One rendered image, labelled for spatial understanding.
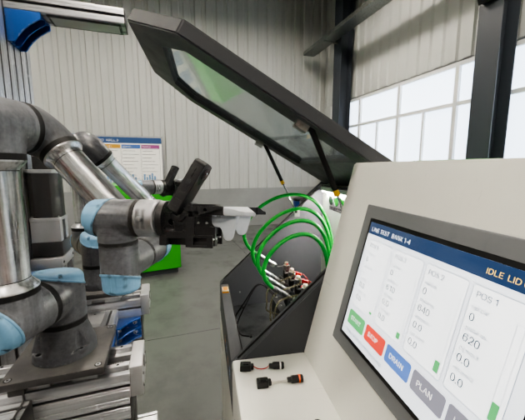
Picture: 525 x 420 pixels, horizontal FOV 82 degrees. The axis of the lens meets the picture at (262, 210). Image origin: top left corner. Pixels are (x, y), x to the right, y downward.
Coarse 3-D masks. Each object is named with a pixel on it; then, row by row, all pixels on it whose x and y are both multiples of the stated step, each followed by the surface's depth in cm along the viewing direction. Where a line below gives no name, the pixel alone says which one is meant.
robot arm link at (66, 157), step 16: (48, 128) 69; (64, 128) 73; (48, 144) 69; (64, 144) 71; (80, 144) 75; (48, 160) 70; (64, 160) 70; (80, 160) 72; (64, 176) 71; (80, 176) 70; (96, 176) 72; (80, 192) 71; (96, 192) 71; (112, 192) 72; (144, 240) 69; (160, 256) 73
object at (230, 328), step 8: (224, 296) 138; (224, 304) 130; (232, 304) 130; (224, 312) 122; (232, 312) 122; (224, 320) 120; (232, 320) 116; (224, 328) 122; (232, 328) 110; (224, 336) 124; (232, 336) 105; (224, 344) 125; (232, 344) 100; (240, 344) 101; (232, 352) 96
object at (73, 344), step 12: (72, 324) 78; (84, 324) 82; (36, 336) 78; (48, 336) 76; (60, 336) 76; (72, 336) 78; (84, 336) 80; (96, 336) 85; (36, 348) 77; (48, 348) 75; (60, 348) 76; (72, 348) 78; (84, 348) 80; (36, 360) 76; (48, 360) 75; (60, 360) 76; (72, 360) 77
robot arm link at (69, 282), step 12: (36, 276) 74; (48, 276) 74; (60, 276) 76; (72, 276) 77; (48, 288) 72; (60, 288) 75; (72, 288) 77; (84, 288) 82; (60, 300) 73; (72, 300) 77; (84, 300) 82; (60, 312) 73; (72, 312) 78; (84, 312) 82; (60, 324) 76
